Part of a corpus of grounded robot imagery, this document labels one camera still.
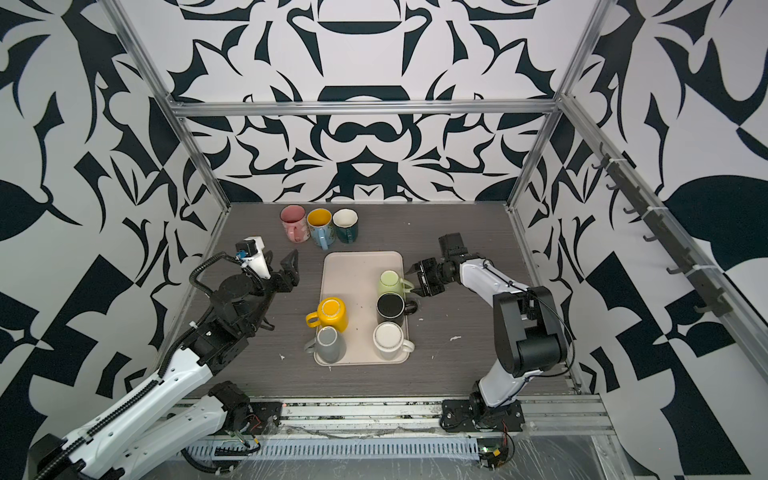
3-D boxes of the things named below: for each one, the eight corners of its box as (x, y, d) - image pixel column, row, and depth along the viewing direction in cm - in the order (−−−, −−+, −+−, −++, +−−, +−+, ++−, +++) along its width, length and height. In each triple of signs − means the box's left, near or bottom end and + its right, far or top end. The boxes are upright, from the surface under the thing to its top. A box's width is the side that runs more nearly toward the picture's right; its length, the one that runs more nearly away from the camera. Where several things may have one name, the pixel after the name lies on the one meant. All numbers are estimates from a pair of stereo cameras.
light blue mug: (309, 254, 107) (302, 234, 98) (314, 228, 115) (308, 207, 106) (333, 254, 107) (329, 234, 98) (337, 228, 115) (333, 207, 106)
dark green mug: (334, 250, 108) (330, 230, 99) (337, 228, 115) (333, 207, 106) (358, 250, 108) (356, 230, 99) (360, 228, 115) (358, 207, 106)
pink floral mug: (282, 252, 107) (273, 232, 98) (289, 225, 115) (282, 204, 106) (308, 252, 107) (301, 232, 98) (313, 225, 115) (307, 204, 106)
